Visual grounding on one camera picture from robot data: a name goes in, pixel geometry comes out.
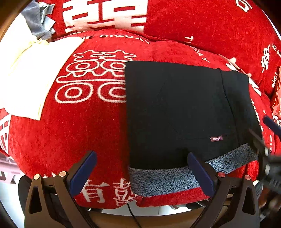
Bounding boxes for black pants with grey lining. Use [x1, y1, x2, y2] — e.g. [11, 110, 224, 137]
[125, 60, 263, 197]

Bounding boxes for red printed seat cushion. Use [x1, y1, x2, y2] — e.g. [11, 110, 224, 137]
[0, 31, 275, 209]

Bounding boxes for grey fleece cloth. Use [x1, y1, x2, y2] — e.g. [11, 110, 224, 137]
[21, 1, 55, 41]

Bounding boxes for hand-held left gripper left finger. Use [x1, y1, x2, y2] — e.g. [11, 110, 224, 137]
[24, 151, 99, 228]

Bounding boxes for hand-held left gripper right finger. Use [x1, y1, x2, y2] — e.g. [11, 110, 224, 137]
[188, 152, 260, 228]

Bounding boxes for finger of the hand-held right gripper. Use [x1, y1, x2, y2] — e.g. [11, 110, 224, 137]
[263, 116, 281, 132]
[249, 129, 269, 157]

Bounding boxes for wooden sofa frame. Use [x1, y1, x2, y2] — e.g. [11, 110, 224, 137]
[88, 206, 211, 228]

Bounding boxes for person's right hand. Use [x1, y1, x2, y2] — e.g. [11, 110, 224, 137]
[259, 191, 281, 221]

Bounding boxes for red printed back cushion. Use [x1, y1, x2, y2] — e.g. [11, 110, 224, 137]
[36, 0, 152, 41]
[145, 0, 281, 95]

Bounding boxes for cream white cloth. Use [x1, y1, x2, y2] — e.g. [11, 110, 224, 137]
[0, 13, 85, 120]

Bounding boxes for black cable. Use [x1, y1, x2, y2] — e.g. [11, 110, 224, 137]
[126, 204, 143, 228]

